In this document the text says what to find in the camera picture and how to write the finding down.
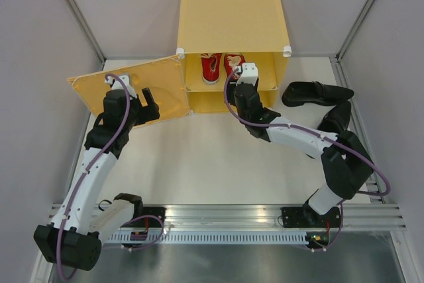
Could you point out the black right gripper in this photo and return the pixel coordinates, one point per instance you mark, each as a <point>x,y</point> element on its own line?
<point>230,93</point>

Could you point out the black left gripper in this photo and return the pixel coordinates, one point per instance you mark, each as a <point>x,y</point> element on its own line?
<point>149,113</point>

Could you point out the yellow cabinet door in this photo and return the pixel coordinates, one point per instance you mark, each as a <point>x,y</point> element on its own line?
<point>163,77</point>

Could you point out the red canvas sneaker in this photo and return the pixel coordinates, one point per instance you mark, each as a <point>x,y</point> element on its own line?
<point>210,64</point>
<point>232,60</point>

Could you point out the black patent loafer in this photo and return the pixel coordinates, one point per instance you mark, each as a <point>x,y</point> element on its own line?
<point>337,119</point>
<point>300,93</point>

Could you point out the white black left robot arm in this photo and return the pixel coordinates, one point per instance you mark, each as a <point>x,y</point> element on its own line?
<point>75,238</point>

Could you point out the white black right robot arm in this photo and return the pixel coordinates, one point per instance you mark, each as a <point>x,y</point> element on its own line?
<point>346,164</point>

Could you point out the yellow plastic shoe cabinet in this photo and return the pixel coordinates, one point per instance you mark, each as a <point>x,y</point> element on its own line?
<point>255,28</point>

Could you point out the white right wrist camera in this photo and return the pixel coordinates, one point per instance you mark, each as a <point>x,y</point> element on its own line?
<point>246,73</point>

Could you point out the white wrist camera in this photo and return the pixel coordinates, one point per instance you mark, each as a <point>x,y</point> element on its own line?
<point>120,82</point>
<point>246,73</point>

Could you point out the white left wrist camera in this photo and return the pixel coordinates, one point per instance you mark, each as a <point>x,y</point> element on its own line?
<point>120,82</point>

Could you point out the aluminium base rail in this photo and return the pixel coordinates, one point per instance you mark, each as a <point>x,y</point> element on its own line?
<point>357,217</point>

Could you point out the aluminium corner frame post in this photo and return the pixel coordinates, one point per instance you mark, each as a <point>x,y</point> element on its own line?
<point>85,28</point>

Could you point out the white slotted cable duct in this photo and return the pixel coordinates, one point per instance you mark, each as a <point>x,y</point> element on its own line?
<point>211,238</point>

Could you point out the right aluminium corner post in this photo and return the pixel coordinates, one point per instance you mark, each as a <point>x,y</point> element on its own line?
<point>358,22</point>

